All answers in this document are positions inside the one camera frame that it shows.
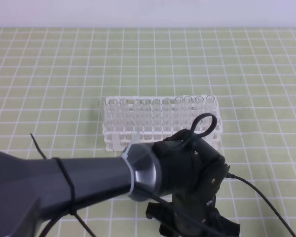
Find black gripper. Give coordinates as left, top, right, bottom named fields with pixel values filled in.
left=146, top=129, right=240, bottom=237

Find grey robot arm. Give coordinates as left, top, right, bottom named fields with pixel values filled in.
left=0, top=129, right=240, bottom=237

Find white plastic test tube rack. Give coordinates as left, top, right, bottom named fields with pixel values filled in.
left=103, top=94, right=223, bottom=152

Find clear test tube eleventh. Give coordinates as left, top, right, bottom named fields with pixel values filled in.
left=203, top=95, right=215, bottom=130

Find green grid tablecloth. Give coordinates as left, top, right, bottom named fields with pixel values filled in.
left=0, top=28, right=296, bottom=234

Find black cable tie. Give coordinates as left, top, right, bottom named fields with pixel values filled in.
left=30, top=133, right=96, bottom=237

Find black cable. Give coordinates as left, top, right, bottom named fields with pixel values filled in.
left=39, top=113, right=296, bottom=237

